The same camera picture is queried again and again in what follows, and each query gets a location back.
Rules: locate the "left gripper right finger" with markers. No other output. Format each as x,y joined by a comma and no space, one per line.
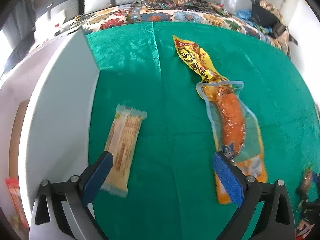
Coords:
276,220

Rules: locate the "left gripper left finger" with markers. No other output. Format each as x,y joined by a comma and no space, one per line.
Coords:
48,219

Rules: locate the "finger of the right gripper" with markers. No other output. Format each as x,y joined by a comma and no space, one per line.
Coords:
309,212

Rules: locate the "brown drumstick vacuum packet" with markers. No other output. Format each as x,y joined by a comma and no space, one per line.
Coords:
306,180

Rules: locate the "red jerky snack packet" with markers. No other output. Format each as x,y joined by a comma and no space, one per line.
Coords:
18,219

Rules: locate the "beige wafer bar packet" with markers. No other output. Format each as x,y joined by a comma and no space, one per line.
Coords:
121,142

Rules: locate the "yellow sausage packet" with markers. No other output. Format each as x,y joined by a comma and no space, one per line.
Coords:
235,127

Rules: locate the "green tablecloth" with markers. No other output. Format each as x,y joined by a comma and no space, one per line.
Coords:
171,186

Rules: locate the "white storage box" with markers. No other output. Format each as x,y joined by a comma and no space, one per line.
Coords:
59,81

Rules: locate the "black bag on sofa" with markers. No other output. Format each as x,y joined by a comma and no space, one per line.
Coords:
264,13

